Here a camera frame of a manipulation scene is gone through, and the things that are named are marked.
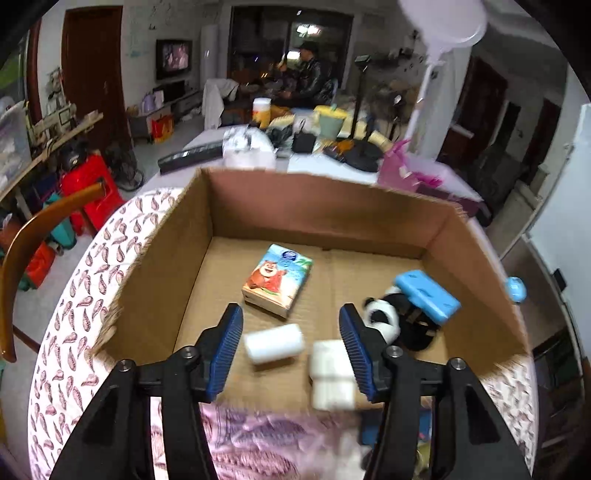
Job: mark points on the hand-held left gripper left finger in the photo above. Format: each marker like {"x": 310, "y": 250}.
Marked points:
{"x": 226, "y": 350}

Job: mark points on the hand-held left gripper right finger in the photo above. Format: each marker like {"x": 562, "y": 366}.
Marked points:
{"x": 355, "y": 350}

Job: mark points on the white cylindrical roll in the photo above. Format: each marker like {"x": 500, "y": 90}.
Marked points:
{"x": 274, "y": 344}

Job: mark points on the brown cardboard box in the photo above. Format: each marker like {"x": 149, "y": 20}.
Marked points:
{"x": 300, "y": 207}

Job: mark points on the panda plush toy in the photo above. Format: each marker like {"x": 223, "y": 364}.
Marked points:
{"x": 381, "y": 318}

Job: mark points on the cartoon bear tissue packet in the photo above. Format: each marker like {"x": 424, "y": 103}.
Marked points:
{"x": 277, "y": 277}

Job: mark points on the light blue plastic case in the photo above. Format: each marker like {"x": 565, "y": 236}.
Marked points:
{"x": 427, "y": 295}

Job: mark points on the paisley quilted blanket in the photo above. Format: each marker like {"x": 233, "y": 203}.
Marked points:
{"x": 69, "y": 323}

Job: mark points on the blue-lid clear jar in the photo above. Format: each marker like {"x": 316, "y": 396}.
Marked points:
{"x": 516, "y": 290}

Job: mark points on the purple gift box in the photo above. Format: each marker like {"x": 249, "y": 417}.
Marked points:
{"x": 401, "y": 175}

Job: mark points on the white plastic bag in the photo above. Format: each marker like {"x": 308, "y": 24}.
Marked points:
{"x": 247, "y": 152}

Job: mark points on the teal plastic stool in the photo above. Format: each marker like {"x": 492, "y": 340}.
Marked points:
{"x": 62, "y": 230}

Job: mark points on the orange black object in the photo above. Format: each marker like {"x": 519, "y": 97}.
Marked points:
{"x": 339, "y": 147}

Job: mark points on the orange plastic stool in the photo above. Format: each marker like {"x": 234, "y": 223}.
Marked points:
{"x": 39, "y": 267}

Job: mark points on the red plastic case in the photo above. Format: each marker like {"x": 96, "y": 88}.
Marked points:
{"x": 92, "y": 184}

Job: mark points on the small black box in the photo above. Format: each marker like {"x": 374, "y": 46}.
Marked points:
{"x": 304, "y": 142}

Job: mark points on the wooden chair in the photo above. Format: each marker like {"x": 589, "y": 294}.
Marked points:
{"x": 27, "y": 240}

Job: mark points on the green bucket with yellow lid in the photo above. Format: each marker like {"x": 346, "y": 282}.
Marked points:
{"x": 328, "y": 124}

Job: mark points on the black office chair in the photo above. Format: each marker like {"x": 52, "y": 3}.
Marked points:
{"x": 498, "y": 170}

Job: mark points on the red gift bag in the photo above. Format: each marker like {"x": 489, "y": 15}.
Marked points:
{"x": 162, "y": 129}

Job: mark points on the white cloth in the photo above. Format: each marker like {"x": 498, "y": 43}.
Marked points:
{"x": 217, "y": 101}

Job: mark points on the television cabinet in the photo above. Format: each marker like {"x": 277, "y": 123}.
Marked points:
{"x": 180, "y": 99}

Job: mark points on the wooden plank shelf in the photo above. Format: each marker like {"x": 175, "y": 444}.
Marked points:
{"x": 69, "y": 131}

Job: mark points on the white tower air conditioner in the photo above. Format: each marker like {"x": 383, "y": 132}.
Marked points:
{"x": 214, "y": 50}

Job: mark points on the clear plastic storage bin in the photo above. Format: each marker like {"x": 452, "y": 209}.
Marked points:
{"x": 14, "y": 134}

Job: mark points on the brown wooden door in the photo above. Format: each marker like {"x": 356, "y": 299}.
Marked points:
{"x": 92, "y": 69}

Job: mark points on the white desk lamp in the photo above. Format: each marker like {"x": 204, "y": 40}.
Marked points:
{"x": 438, "y": 18}

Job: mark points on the wall television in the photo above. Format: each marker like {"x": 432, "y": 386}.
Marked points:
{"x": 174, "y": 57}

